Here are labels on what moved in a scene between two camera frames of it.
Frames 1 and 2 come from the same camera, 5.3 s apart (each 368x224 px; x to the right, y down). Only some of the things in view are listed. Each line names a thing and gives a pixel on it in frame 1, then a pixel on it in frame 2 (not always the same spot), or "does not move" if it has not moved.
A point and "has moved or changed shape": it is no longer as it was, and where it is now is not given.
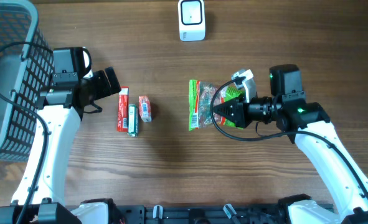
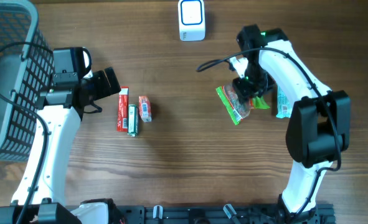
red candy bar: (122, 119) does not move
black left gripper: (104, 88) does not move
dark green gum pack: (132, 127) does not move
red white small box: (145, 108) does not move
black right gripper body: (261, 108) -> (256, 83)
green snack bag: (200, 94) has moved or changed shape
